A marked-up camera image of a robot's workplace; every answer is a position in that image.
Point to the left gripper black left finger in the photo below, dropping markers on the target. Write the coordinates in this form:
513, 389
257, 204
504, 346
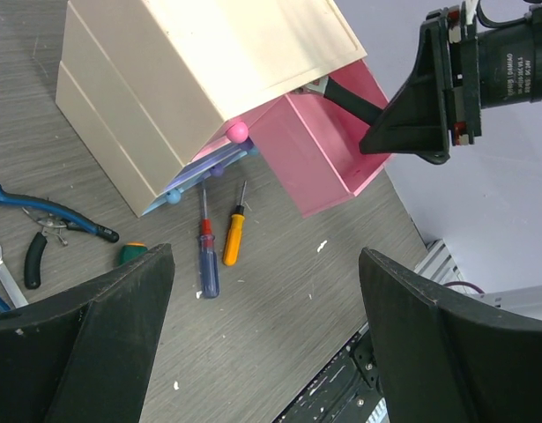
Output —
86, 354

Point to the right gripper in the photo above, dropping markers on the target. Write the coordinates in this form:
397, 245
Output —
440, 97

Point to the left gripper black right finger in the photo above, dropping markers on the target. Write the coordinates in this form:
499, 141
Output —
445, 357

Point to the black adjustable wrench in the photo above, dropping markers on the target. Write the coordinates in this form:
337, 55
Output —
352, 103

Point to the large pink drawer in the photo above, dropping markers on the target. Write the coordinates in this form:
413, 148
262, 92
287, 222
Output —
312, 146

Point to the cream drawer cabinet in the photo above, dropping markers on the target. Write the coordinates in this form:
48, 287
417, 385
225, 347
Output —
149, 86

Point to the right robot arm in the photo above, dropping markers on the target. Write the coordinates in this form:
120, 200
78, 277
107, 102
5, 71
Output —
510, 59

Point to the silver ratchet combination wrench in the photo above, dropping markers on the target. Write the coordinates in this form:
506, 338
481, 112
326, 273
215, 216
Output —
17, 298

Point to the right light blue drawer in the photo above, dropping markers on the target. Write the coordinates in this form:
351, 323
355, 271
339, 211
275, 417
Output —
252, 151

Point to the light blue drawer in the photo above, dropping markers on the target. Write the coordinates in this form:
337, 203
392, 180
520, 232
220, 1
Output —
173, 196
252, 151

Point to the small pink drawer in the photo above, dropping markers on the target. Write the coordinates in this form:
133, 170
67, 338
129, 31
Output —
223, 148

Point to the left light blue drawer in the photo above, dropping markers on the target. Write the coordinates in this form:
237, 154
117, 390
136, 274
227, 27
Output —
173, 196

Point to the wide purple drawer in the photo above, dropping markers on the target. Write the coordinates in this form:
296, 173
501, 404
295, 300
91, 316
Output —
186, 177

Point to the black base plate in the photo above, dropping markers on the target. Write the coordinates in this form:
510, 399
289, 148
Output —
346, 389

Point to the green handled screwdriver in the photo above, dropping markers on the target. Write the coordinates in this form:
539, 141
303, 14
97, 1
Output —
130, 251

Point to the small black handled pliers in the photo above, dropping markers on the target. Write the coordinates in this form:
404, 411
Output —
50, 225

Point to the red blue handled screwdriver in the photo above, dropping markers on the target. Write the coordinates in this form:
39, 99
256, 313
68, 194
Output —
209, 271

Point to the blue handled pliers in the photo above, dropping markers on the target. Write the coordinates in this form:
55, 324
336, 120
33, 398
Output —
20, 201

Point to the orange handled screwdriver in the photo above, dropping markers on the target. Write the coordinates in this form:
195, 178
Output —
234, 235

